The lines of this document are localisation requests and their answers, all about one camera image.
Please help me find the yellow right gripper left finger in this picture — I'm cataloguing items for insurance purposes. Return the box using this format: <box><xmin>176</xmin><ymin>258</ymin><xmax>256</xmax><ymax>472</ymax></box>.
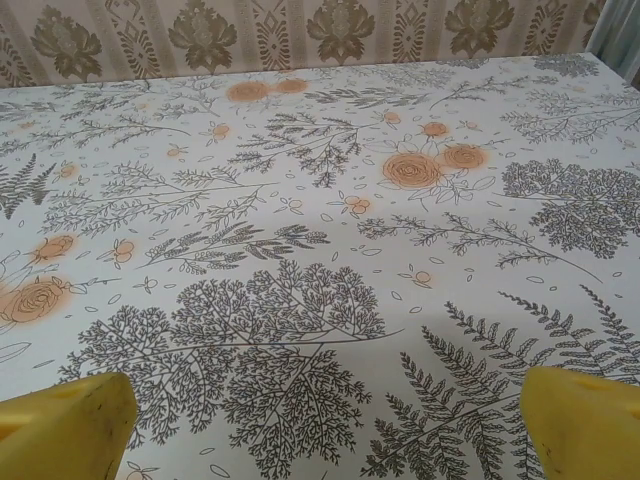
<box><xmin>0</xmin><ymin>372</ymin><xmax>139</xmax><ymax>480</ymax></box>

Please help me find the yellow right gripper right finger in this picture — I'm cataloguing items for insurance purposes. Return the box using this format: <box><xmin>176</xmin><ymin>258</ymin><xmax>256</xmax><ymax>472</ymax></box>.
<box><xmin>519</xmin><ymin>367</ymin><xmax>640</xmax><ymax>480</ymax></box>

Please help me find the floral print tablecloth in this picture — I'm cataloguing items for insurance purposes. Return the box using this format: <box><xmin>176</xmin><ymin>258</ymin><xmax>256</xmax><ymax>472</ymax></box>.
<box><xmin>0</xmin><ymin>49</ymin><xmax>640</xmax><ymax>480</ymax></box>

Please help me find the pale green curtain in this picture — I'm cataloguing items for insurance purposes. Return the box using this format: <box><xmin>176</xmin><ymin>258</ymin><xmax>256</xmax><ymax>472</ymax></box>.
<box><xmin>584</xmin><ymin>0</ymin><xmax>640</xmax><ymax>101</ymax></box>

